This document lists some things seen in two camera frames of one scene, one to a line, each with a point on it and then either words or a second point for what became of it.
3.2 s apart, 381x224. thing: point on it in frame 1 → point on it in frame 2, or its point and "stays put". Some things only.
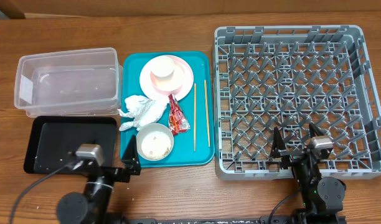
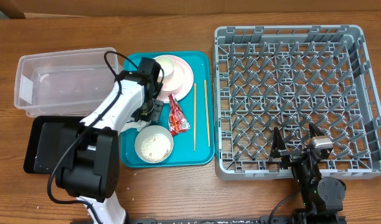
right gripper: [278, 150] stays put
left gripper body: [114, 173] → [152, 109]
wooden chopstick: [207, 112] stays put
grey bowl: [155, 142] stays put
